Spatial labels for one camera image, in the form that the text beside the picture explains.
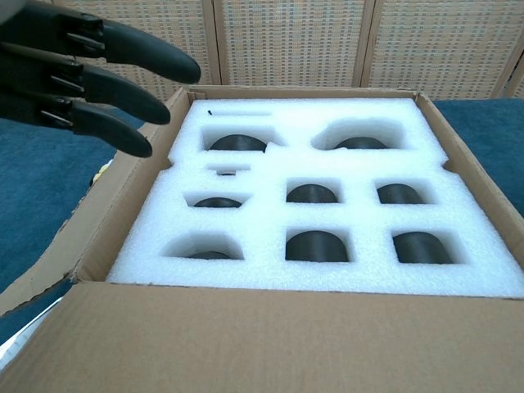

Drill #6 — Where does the white foam insert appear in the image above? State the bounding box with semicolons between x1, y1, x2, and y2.
106;97;524;298

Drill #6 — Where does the white ID card holder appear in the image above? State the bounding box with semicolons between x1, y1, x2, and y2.
0;310;54;365

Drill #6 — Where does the red cardboard box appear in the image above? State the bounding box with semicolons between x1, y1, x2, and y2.
0;84;524;393

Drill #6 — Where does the teal table cloth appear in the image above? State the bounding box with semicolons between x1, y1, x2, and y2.
0;96;524;320

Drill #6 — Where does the black cylindrical part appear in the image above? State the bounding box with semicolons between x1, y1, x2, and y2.
285;231;350;263
333;137;388;151
377;183;425;205
286;183;340;204
392;232;454;265
192;196;242;209
210;133;267;151

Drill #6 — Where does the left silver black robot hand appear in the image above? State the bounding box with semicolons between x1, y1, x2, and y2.
0;0;202;159

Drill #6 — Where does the wicker folding screen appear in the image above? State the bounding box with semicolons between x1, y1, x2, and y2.
0;0;524;103

